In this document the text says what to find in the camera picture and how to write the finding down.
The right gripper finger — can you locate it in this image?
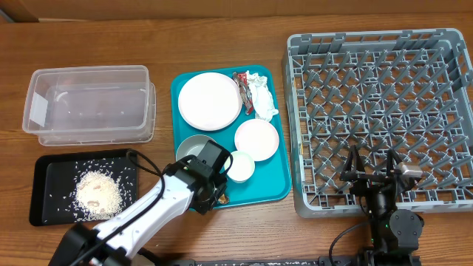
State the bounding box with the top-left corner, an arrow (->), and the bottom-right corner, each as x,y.
386,149 -> 402,177
341,145 -> 365,181

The gold foil wrapper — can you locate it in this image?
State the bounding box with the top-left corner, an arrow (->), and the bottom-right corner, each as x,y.
218,194 -> 229,205

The large pink plate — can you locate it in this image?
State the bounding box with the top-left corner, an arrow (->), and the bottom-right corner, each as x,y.
177,72 -> 242,131

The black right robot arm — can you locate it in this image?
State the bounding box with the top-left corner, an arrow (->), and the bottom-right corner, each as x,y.
340,146 -> 423,256

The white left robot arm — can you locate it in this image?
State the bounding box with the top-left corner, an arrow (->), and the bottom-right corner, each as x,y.
50,140 -> 234,265

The grey bowl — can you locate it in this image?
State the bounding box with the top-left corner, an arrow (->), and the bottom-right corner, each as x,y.
175,134 -> 214,160

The pale green cup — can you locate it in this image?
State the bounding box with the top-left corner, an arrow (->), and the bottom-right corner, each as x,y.
224,151 -> 255,183

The pink bowl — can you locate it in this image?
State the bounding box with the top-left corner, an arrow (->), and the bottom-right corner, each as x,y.
234,119 -> 279,162

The grey dish rack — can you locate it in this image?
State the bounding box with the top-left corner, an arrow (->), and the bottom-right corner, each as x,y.
282,28 -> 472,218

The teal plastic tray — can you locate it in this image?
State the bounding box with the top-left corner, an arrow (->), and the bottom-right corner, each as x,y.
170,72 -> 291,209

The crumpled white napkin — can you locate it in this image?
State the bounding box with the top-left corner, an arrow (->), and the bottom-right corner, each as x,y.
245,71 -> 279,122

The red foil wrapper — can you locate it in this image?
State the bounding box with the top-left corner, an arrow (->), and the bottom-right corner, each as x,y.
232,72 -> 254,115

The white rice pile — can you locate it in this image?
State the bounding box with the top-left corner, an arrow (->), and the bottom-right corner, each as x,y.
75,171 -> 121,220

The black tray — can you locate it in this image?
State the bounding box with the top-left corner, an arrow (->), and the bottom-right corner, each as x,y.
29,149 -> 138,226

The clear plastic bin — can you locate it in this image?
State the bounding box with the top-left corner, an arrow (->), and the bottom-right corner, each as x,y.
22,65 -> 157,146

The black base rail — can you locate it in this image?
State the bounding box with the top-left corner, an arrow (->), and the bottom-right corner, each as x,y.
138,249 -> 422,266

